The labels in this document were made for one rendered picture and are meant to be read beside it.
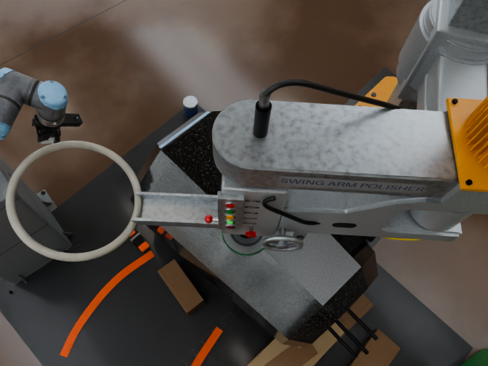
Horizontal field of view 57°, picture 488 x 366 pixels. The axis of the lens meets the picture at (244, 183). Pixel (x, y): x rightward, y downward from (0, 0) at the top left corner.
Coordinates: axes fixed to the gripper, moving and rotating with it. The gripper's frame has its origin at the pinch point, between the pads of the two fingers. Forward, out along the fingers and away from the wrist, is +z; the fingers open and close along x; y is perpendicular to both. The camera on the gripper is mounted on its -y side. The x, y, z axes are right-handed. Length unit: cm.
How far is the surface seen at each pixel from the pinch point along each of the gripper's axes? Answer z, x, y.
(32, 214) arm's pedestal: 64, 9, 9
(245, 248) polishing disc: -3, 68, -58
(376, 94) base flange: -19, 19, -160
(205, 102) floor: 91, -46, -127
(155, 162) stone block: 24, 11, -46
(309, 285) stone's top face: -9, 93, -76
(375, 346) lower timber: 40, 144, -133
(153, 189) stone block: 32, 22, -43
